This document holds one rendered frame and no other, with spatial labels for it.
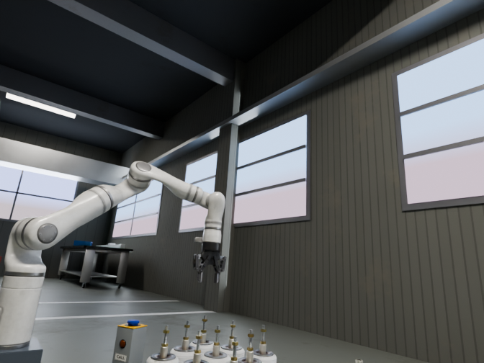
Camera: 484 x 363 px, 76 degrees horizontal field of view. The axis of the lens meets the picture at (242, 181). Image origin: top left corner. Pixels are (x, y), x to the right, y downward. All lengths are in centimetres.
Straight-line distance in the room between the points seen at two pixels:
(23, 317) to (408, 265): 233
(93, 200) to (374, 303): 225
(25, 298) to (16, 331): 8
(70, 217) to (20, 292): 22
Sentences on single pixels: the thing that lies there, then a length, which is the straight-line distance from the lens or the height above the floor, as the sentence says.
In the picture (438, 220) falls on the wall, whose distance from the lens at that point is 260.
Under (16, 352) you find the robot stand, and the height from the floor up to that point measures 30.
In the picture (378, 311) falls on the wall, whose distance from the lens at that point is 277.
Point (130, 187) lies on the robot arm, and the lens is 125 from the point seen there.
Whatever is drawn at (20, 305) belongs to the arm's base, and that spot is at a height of 40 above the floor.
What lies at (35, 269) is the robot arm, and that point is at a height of 49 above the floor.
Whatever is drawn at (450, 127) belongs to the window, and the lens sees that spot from 272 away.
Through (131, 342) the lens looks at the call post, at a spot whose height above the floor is 27.
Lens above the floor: 53
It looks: 16 degrees up
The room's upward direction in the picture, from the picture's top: 4 degrees clockwise
